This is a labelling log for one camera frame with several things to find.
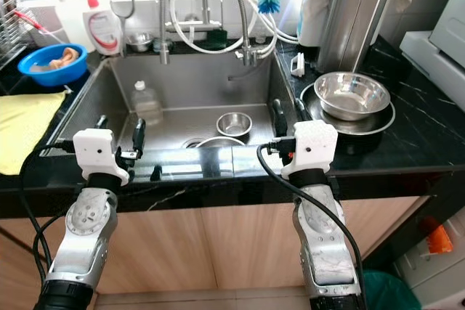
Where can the white kitchen appliance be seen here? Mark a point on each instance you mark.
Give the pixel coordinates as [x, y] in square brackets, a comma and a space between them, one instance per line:
[436, 41]

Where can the large stainless steel mixing bowl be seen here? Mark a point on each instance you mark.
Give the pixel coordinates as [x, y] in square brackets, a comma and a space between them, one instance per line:
[350, 96]

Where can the stainless steel knife block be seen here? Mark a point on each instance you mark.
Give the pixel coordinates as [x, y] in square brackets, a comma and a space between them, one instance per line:
[356, 23]

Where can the orange plastic object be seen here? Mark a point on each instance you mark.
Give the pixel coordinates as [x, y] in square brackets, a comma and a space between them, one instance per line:
[439, 239]

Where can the small white plastic tray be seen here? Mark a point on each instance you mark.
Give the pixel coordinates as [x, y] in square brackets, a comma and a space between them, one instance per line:
[297, 64]

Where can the white storage box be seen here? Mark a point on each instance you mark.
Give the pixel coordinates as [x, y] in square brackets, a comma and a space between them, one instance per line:
[436, 274]

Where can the stainless steel kitchen sink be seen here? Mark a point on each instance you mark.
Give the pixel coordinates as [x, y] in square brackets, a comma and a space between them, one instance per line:
[189, 81]

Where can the steel sink drain strainer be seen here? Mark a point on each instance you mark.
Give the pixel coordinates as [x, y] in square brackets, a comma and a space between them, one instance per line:
[189, 144]

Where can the pale translucent detergent jug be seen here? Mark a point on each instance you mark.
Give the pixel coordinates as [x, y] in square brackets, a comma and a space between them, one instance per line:
[69, 23]

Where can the clear plastic bottle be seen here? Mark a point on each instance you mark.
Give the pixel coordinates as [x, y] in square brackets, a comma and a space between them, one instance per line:
[145, 103]

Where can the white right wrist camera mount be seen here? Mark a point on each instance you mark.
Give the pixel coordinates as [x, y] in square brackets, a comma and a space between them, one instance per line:
[312, 147]

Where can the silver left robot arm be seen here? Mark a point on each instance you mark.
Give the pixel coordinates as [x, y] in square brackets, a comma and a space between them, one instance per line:
[87, 223]

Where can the wide shallow steel pan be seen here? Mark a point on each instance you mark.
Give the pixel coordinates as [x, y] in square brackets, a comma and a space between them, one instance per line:
[378, 127]

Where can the grey blue scouring pad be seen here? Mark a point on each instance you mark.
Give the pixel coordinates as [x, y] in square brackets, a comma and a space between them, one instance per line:
[157, 46]

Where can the medium stainless steel bowl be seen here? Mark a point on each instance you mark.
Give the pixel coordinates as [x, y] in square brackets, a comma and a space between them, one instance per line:
[221, 142]

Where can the steel faucet with spring spout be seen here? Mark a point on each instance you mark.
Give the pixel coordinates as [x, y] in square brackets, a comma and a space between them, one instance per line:
[163, 30]

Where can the white red pump soap bottle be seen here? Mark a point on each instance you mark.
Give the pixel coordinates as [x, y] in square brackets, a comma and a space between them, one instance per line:
[102, 30]

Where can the blue plastic basin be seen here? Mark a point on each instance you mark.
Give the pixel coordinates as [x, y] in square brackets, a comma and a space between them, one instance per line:
[54, 75]

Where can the small stainless steel bowl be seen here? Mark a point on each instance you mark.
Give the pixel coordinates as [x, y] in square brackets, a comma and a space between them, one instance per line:
[234, 126]
[138, 43]

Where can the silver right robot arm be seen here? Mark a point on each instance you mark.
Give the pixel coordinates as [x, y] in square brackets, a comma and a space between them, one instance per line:
[323, 230]

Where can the dark green sponge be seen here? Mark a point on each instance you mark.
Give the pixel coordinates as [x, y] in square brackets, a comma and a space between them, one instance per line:
[214, 39]

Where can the light wood cabinet door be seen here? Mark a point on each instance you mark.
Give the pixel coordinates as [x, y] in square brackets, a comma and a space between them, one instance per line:
[14, 281]
[261, 241]
[152, 248]

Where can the yellow cloth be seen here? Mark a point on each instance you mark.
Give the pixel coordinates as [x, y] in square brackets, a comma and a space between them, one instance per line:
[25, 132]

